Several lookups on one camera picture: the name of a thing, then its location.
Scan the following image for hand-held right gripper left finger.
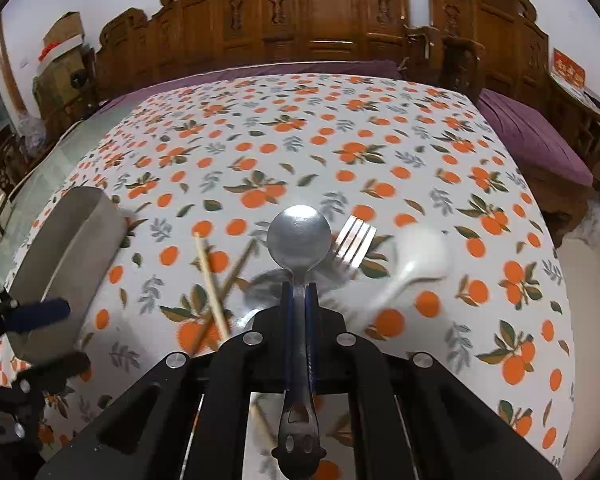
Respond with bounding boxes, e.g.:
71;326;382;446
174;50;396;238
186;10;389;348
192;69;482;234
35;282;293;480

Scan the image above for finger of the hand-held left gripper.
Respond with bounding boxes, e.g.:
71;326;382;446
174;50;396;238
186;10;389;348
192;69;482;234
0;290;72;335
10;351;92;397

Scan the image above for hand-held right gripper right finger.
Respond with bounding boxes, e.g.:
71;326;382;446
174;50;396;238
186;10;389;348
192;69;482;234
305;282;563;480

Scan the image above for grey metal tray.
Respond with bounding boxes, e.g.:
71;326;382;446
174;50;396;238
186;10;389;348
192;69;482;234
5;186;129;365

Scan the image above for dark wooden chopstick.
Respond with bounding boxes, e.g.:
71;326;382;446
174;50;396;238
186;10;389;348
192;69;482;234
190;239;259;353

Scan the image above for light wooden chopstick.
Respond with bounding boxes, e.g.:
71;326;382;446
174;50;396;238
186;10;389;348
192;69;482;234
193;232;232;341

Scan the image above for metal spoon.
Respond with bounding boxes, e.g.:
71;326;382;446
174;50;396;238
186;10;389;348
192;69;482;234
266;205;332;480

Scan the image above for metal fork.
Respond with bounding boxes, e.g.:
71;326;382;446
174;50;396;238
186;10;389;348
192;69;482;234
331;215;377;270

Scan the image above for white plastic spoon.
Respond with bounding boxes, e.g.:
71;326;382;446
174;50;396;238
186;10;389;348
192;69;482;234
365;226;453;322

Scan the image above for orange print tablecloth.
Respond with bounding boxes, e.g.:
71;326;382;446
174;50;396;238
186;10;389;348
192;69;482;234
0;72;578;480

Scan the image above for stacked cardboard boxes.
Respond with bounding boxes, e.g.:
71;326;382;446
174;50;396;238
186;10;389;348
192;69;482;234
31;11;97;133

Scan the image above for long purple cushion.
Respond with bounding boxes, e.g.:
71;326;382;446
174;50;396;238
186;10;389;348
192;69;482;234
97;59;402;113

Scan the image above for purple seat cushion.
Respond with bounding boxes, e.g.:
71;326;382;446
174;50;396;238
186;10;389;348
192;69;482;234
474;87;595;189

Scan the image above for carved wooden bench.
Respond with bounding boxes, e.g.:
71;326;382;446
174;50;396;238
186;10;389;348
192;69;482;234
94;0;412;97

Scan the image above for carved wooden sofa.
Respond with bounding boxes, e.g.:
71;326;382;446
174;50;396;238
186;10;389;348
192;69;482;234
429;0;600;248

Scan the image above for red box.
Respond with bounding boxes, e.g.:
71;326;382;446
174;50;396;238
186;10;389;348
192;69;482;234
551;48;587;90

